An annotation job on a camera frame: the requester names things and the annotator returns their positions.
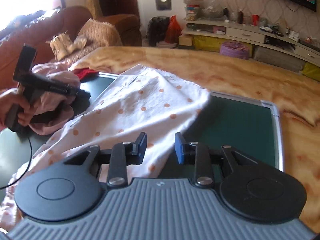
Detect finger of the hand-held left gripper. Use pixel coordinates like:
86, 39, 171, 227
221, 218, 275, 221
66, 86, 92, 100

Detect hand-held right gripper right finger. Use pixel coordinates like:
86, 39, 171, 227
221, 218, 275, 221
174, 132, 259, 188

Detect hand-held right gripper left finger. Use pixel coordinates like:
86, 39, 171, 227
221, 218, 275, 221
64, 132, 148, 188

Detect white polka dot shirt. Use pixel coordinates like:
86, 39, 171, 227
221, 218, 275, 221
0, 64, 211, 230

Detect person's left hand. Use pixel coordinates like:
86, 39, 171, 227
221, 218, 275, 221
0, 89, 38, 130

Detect black garment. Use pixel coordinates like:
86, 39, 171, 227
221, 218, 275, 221
32, 96, 92, 125

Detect pink garment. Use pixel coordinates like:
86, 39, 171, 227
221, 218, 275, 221
29, 61, 82, 135

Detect red garment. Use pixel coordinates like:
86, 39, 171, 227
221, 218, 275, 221
72, 67, 99, 80

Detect beige sofa cover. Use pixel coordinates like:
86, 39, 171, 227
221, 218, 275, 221
54, 46, 100, 68

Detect cream tasselled knit cloth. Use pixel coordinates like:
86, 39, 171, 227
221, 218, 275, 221
49, 30, 88, 60

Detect dark printed cloth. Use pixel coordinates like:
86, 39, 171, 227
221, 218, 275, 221
0, 9, 62, 47

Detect green table mat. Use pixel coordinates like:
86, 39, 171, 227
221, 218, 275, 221
0, 71, 285, 200

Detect beige quilted cushion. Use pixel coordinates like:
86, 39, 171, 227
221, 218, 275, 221
76, 19, 123, 48

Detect brown leather sofa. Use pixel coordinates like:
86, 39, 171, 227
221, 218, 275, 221
0, 6, 142, 90

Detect beige curtain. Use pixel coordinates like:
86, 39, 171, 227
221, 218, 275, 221
80, 0, 104, 22

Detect black bag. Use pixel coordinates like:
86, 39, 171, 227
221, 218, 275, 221
146, 16, 170, 47

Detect cardboard box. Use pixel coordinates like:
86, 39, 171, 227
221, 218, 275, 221
178, 34, 194, 47

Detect yellow storage bag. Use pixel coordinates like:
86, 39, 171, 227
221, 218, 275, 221
301, 61, 320, 75
194, 35, 225, 52

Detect red plastic bag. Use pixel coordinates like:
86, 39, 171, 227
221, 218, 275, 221
164, 15, 183, 43

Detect purple plastic stool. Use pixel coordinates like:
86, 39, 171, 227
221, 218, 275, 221
220, 41, 250, 60

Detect beige television cabinet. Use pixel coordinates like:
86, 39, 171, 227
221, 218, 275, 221
181, 20, 320, 67

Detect grey storage bag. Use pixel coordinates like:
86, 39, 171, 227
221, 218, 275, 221
254, 45, 304, 67

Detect clear food container stack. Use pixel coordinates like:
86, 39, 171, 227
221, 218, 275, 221
184, 0, 203, 22

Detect clear plastic bag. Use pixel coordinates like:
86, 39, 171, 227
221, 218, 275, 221
201, 2, 224, 19

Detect black cable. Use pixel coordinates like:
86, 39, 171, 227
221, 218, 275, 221
0, 130, 33, 189

